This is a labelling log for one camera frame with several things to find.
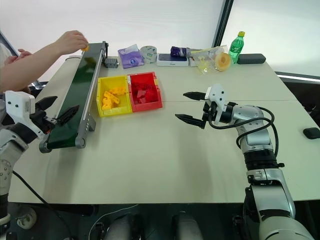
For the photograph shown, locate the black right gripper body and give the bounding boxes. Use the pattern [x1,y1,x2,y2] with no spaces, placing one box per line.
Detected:
[202,99,218,124]

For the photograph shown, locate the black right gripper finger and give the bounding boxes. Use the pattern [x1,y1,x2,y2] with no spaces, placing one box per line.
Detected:
[182,91,207,102]
[174,113,208,130]

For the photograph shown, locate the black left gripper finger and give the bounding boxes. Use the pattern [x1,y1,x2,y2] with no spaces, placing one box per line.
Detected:
[35,95,59,111]
[55,104,81,126]

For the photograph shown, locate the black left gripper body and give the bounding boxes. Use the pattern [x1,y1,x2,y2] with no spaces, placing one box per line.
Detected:
[29,107,58,135]

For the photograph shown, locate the dark green conveyor belt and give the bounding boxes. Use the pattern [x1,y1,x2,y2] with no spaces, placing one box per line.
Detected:
[38,41,110,154]

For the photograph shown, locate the person's bare hand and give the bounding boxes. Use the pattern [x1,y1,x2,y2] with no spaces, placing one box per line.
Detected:
[4,48,34,66]
[56,30,89,55]

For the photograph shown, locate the pale yellow plastic pieces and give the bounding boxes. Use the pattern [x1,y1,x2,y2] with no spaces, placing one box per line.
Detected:
[196,56,213,75]

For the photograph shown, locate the white flat phone box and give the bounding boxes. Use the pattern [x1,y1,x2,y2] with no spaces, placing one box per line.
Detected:
[156,52,190,68]

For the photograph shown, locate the orange tape roll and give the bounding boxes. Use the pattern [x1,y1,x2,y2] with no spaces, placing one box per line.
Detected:
[214,52,232,72]

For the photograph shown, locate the clear plastic bag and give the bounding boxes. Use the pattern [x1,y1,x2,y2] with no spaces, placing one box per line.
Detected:
[189,45,230,75]

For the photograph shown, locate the red toy block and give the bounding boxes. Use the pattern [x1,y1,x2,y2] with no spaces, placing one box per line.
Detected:
[134,89,148,104]
[145,90,159,103]

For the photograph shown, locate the purple folded cloth bundle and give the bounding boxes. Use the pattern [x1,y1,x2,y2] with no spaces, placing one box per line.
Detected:
[170,45,188,59]

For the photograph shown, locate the yellow plastic bin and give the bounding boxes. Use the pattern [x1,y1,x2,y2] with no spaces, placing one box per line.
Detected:
[96,75,133,118]

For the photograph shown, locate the red plastic bin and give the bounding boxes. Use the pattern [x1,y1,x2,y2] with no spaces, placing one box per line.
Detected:
[127,71,164,113]

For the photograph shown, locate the green plastic bottle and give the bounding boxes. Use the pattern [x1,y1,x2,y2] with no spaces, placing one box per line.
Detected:
[228,31,246,65]

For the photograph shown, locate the grey round wipes pack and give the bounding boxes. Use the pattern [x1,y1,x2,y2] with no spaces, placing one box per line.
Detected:
[139,45,159,65]

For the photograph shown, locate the grey motor block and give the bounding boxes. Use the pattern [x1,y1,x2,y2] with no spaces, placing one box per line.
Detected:
[104,57,119,69]

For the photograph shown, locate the long black case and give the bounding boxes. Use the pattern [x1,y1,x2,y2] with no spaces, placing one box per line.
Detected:
[236,53,267,65]

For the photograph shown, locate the purple plastic packet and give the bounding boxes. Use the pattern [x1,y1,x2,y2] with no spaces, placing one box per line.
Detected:
[117,44,146,70]

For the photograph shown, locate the grey caster wheel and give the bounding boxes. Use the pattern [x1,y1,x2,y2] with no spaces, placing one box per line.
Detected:
[15,206,38,230]

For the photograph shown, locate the small black rounded object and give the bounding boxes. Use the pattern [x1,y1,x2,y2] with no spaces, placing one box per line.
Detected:
[302,127,320,140]

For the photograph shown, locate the dark rounded shape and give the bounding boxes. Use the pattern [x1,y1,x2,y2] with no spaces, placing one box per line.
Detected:
[104,213,146,240]
[171,211,204,240]

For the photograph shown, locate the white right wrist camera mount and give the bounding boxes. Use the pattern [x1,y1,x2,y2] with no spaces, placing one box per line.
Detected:
[204,83,226,125]

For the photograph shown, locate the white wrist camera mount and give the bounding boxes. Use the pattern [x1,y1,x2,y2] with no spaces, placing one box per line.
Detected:
[204,83,226,125]
[4,90,46,138]

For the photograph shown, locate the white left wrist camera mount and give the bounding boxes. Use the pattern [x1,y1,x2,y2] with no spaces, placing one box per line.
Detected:
[4,90,46,138]

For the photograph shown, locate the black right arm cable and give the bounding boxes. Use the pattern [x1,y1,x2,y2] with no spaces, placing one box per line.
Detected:
[208,106,280,161]

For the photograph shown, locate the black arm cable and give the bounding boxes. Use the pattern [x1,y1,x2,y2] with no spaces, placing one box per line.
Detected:
[208,106,280,161]
[11,169,74,240]

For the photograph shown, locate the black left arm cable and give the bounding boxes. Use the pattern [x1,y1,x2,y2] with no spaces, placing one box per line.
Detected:
[11,169,74,240]

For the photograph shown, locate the black window frame post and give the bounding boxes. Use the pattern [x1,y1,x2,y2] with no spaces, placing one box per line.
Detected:
[211,0,235,49]

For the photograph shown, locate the thin white cable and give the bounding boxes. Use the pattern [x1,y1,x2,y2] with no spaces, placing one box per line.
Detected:
[88,203,140,240]

